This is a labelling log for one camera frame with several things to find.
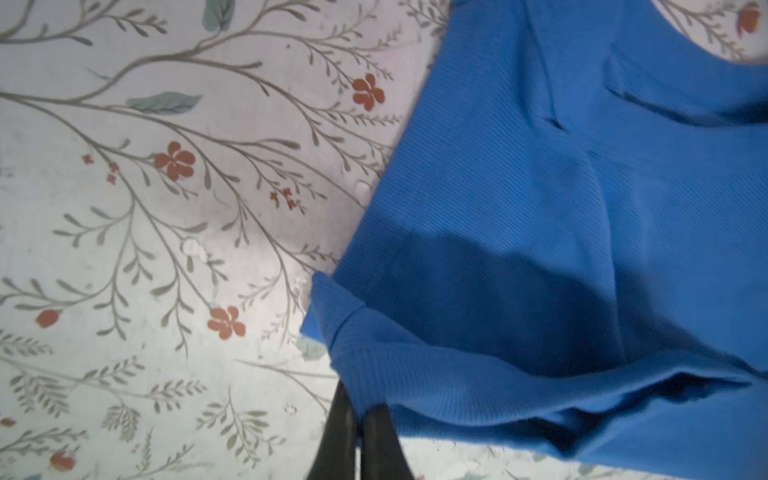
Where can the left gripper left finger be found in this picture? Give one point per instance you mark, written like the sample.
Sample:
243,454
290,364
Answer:
336,455

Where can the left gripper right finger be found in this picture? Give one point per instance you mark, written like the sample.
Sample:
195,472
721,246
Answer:
382,457

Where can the blue tank top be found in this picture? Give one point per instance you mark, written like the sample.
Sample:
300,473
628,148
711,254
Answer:
568,250

